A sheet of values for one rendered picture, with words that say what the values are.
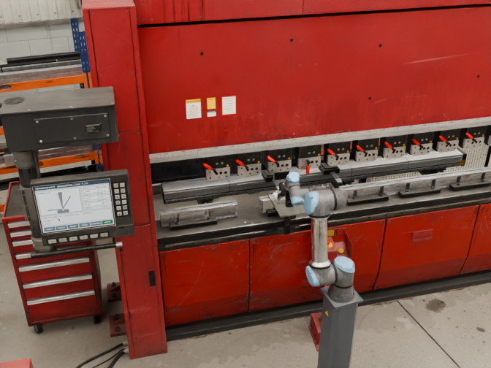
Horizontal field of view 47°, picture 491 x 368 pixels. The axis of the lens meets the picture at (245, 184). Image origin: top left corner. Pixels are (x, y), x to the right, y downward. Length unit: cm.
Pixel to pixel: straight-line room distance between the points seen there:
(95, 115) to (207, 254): 141
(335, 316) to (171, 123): 144
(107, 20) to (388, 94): 178
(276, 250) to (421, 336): 122
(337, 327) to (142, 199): 132
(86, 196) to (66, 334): 170
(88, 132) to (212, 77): 89
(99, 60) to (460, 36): 218
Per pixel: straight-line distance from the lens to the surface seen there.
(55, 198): 285
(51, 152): 512
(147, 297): 371
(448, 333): 440
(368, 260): 418
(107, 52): 296
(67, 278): 402
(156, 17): 313
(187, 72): 325
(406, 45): 367
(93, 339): 425
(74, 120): 269
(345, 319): 334
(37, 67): 504
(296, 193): 334
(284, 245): 383
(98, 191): 283
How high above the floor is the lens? 289
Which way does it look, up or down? 29 degrees down
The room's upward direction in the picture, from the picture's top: straight up
